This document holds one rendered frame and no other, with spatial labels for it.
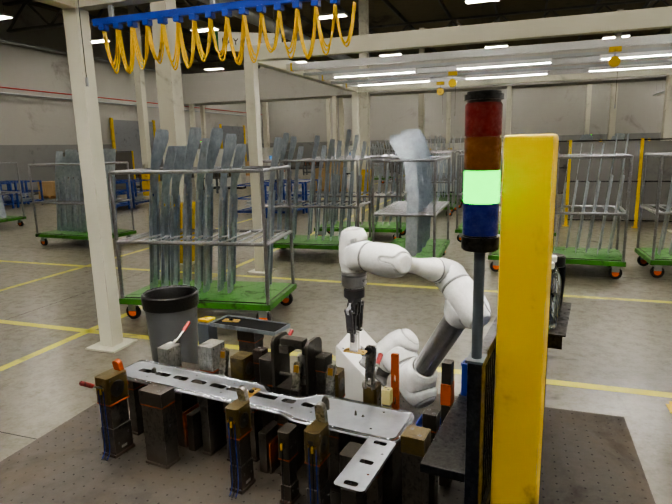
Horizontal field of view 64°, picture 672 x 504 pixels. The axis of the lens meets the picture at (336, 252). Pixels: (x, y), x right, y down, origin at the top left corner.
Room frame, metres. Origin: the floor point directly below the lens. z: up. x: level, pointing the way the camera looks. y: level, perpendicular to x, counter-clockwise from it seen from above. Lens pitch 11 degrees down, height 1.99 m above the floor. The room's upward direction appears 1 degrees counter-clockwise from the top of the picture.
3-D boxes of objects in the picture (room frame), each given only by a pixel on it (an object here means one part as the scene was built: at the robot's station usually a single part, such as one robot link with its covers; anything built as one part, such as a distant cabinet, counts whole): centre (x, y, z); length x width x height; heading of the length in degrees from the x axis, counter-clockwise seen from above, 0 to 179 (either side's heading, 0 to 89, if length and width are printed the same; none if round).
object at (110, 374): (2.13, 0.98, 0.88); 0.14 x 0.09 x 0.36; 154
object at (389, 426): (2.06, 0.38, 1.00); 1.38 x 0.22 x 0.02; 64
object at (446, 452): (1.84, -0.54, 1.01); 0.90 x 0.22 x 0.03; 154
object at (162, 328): (4.72, 1.51, 0.36); 0.50 x 0.50 x 0.73
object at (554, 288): (1.57, -0.64, 1.53); 0.07 x 0.07 x 0.20
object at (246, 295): (6.43, 1.55, 0.89); 1.90 x 1.00 x 1.77; 77
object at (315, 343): (2.20, 0.18, 0.94); 0.18 x 0.13 x 0.49; 64
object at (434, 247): (8.87, -1.31, 0.89); 1.90 x 1.00 x 1.77; 162
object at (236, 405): (1.86, 0.39, 0.87); 0.12 x 0.07 x 0.35; 154
